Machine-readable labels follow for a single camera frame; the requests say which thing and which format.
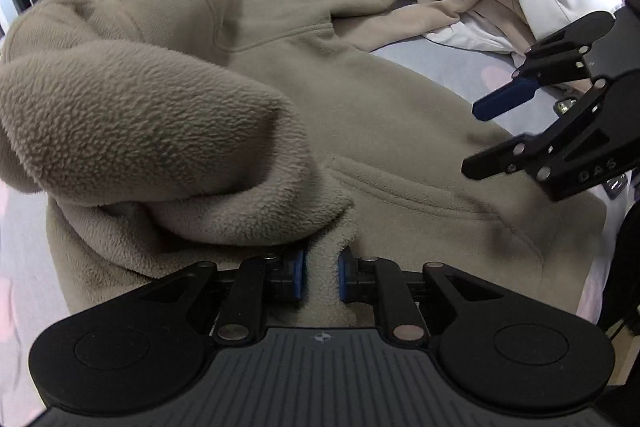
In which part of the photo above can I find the beige garment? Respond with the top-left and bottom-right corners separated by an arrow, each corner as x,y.
331,0 -> 532,54

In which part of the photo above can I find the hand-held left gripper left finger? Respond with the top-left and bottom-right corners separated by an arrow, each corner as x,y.
135,249 -> 307,349

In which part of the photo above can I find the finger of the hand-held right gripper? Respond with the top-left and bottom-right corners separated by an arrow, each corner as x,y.
460,76 -> 640,204
472,11 -> 618,122

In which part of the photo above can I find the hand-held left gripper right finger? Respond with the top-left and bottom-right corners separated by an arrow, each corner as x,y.
337,254 -> 507,349

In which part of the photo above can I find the khaki fleece hoodie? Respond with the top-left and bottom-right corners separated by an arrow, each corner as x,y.
0,0 -> 609,334

